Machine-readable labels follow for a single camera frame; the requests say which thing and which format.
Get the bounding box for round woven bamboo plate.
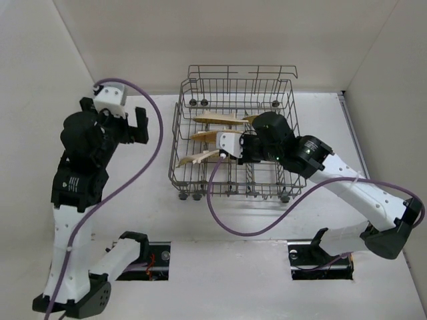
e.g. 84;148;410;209
243;115;258;123

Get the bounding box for square woven bamboo plate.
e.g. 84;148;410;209
190;130;243;144

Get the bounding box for shovel-shaped woven bamboo plate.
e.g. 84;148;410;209
193;111;249;125

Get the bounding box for rectangular woven bamboo plate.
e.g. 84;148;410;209
176;149;220;167

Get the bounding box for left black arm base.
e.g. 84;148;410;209
117;242;171;281

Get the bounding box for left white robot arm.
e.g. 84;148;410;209
32;97;149;319

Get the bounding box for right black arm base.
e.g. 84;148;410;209
287;228;354;281

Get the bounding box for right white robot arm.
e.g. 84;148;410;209
236;111;425;259

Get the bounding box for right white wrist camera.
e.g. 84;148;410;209
216;131;243;159

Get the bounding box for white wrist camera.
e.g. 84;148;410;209
216;131;243;159
93;82;127;119

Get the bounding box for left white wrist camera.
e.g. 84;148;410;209
93;82;127;119

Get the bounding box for grey wire dish rack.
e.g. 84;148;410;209
168;65;306;203

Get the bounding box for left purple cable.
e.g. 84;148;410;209
43;77;165;320

